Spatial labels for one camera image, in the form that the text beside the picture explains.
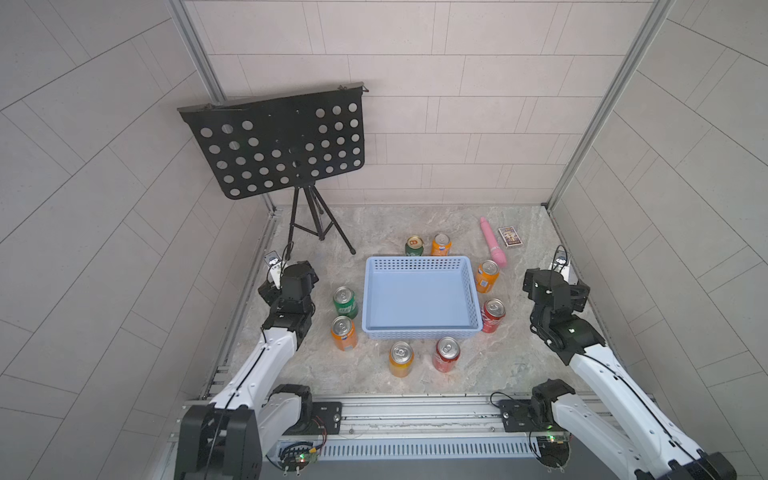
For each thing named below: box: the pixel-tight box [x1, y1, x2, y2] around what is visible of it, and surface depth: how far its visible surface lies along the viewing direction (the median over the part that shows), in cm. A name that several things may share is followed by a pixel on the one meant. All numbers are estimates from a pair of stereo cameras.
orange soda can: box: [331, 315, 357, 351], surface depth 77 cm
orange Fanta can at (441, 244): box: [431, 232, 452, 256], surface depth 96 cm
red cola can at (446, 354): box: [433, 336, 461, 373], surface depth 74 cm
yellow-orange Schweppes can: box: [389, 340, 415, 378], surface depth 73 cm
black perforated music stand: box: [177, 83, 369, 259], surface depth 75 cm
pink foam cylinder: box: [480, 216, 508, 269], surface depth 104 cm
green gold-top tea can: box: [405, 235, 425, 256], surface depth 95 cm
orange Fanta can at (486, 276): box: [475, 259, 500, 294], surface depth 89 cm
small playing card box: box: [498, 226, 523, 247], surface depth 107 cm
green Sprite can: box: [333, 286, 358, 319], surface depth 83 cm
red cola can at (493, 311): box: [480, 298, 507, 334], surface depth 81 cm
